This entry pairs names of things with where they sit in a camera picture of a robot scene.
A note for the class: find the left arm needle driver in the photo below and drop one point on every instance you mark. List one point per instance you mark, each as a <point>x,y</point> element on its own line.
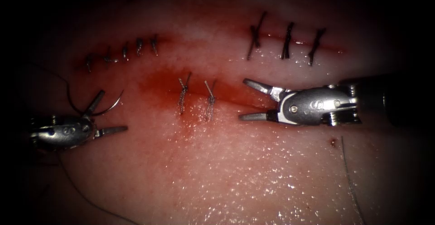
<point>61,131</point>

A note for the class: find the right arm needle driver jaw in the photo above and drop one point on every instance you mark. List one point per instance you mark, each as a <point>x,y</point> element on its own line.
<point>258,116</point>
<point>261,87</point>

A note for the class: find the blue stitching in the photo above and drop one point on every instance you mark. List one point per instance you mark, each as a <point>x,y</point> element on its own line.
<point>182,97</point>
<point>139,44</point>

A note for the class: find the black stitching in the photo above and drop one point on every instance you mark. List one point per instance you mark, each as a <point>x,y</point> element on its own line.
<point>287,41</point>

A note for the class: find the blue thread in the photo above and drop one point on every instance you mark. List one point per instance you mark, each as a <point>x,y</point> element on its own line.
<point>350,184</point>

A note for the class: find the curved steel needle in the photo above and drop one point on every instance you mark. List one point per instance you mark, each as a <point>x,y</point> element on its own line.
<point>109,110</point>

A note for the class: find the tissue pad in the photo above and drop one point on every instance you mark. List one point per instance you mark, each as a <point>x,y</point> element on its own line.
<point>238,167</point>

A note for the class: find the dark right arm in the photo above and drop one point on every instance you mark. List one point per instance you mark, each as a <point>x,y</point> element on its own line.
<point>391,99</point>

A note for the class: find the right arm needle driver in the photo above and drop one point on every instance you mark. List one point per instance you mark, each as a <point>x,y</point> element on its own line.
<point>316,106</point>

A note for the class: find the left arm needle driver jaw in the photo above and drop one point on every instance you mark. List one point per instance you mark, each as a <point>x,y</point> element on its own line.
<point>95,102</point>
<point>112,130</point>

